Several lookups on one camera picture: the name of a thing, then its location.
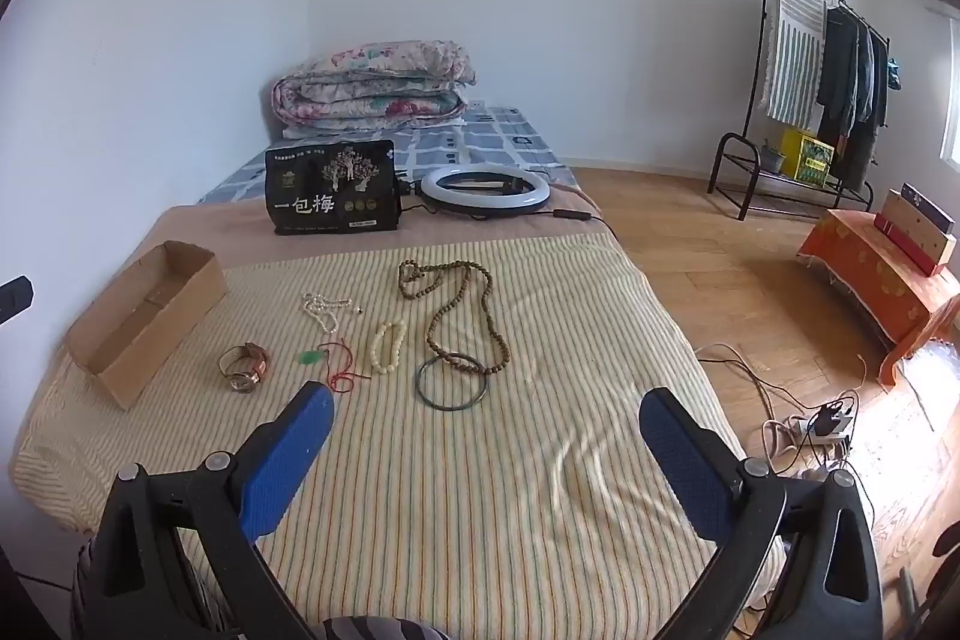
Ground brown leather wristwatch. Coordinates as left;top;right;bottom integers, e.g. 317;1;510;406
217;342;270;393

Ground green pendant red cord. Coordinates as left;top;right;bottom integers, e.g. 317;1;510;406
296;336;373;395

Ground black bangle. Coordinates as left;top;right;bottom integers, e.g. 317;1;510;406
413;353;490;413

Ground white pearl necklace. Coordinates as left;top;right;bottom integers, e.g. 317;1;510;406
301;290;355;335

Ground brown wooden bead necklace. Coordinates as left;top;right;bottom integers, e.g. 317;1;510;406
395;258;513;377

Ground cream bead bracelet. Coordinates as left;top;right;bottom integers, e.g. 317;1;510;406
369;318;409;375

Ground brown cardboard box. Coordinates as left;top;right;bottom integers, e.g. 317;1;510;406
65;241;228;411

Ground striped yellow blanket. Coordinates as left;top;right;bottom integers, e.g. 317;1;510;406
11;234;732;638

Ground brown bed cover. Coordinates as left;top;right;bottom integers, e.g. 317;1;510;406
133;185;612;268

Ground orange cloth covered table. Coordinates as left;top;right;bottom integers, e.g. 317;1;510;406
797;209;958;388

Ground black clothes rack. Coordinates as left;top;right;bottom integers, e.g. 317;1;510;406
708;0;890;221

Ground boxes on orange table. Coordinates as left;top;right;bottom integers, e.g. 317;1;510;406
874;184;957;276

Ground yellow box on rack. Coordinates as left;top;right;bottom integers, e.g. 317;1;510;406
779;127;835;185

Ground black snack bag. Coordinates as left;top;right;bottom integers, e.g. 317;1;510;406
265;142;402;236

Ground folded floral quilt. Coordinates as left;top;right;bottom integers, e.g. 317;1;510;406
270;39;477;133

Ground blue checkered bed sheet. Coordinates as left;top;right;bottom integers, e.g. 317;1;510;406
197;102;581;206

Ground striped hanging towel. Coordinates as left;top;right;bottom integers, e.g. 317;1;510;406
760;0;828;130

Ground dark hanging clothes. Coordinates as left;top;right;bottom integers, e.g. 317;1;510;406
817;7;889;191

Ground power strip with cables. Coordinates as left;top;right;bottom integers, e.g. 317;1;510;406
693;341;871;479

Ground ring light cable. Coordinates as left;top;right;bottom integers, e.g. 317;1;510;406
395;166;620;241

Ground white ring light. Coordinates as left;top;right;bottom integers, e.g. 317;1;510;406
416;164;551;218

